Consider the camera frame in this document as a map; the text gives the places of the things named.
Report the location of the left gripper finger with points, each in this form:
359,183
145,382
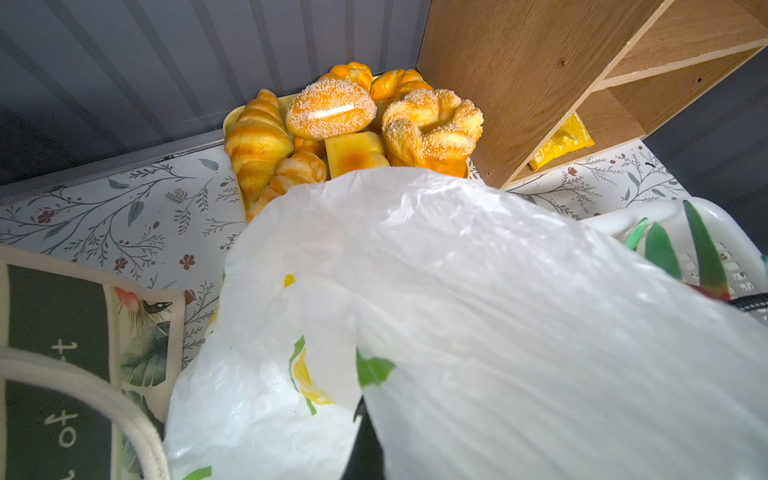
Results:
366,461

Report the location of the white lemon-print plastic bag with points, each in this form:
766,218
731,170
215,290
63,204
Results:
486,338

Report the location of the cream canvas tote bag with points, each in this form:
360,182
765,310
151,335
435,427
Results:
109,337

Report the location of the white plastic produce basket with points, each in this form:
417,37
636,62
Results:
745,265

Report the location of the pink dragon fruit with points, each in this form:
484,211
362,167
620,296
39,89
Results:
699,267

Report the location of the yellow snack bag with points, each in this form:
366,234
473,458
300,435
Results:
570,137

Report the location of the wooden shelf unit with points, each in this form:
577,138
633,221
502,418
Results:
625,67

